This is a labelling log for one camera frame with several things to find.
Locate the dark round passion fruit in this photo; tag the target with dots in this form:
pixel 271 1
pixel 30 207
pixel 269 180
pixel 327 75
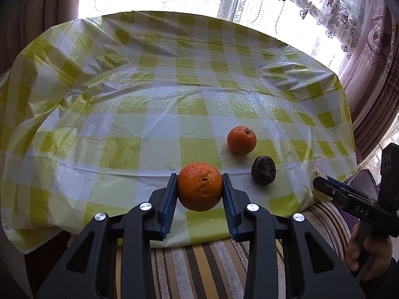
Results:
pixel 263 170

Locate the person's right hand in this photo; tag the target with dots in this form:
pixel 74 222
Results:
pixel 377 249

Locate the person's right forearm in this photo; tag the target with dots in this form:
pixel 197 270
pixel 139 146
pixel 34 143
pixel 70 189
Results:
pixel 385 282

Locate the yellow checkered plastic tablecloth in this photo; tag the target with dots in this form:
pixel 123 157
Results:
pixel 124 124

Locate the large orange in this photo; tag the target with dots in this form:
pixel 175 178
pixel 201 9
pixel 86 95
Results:
pixel 199 187

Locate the pale bruised pear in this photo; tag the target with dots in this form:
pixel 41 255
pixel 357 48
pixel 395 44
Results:
pixel 318 183

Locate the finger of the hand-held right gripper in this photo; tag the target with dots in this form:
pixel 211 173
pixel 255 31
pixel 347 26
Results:
pixel 330 191
pixel 346 187

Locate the sheer floral lace curtain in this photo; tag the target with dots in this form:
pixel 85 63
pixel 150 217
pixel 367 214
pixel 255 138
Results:
pixel 299 3

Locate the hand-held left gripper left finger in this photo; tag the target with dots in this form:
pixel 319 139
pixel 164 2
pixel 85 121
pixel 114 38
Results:
pixel 168 207

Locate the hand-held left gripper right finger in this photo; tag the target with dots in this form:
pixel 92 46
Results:
pixel 231 207

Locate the purple box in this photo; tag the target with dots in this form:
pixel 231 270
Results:
pixel 366 177

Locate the striped towel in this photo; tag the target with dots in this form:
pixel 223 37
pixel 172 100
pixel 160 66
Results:
pixel 193 271

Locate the small orange with stem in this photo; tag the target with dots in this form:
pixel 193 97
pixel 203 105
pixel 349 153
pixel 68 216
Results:
pixel 241 140

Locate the pink patterned curtain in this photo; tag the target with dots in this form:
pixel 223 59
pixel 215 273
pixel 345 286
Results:
pixel 46 3
pixel 374 78

